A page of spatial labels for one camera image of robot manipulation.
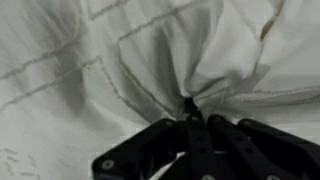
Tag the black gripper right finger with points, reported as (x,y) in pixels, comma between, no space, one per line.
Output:
(198,113)

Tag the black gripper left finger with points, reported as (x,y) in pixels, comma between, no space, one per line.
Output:
(188,107)

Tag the white duvet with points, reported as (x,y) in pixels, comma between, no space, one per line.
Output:
(77,77)

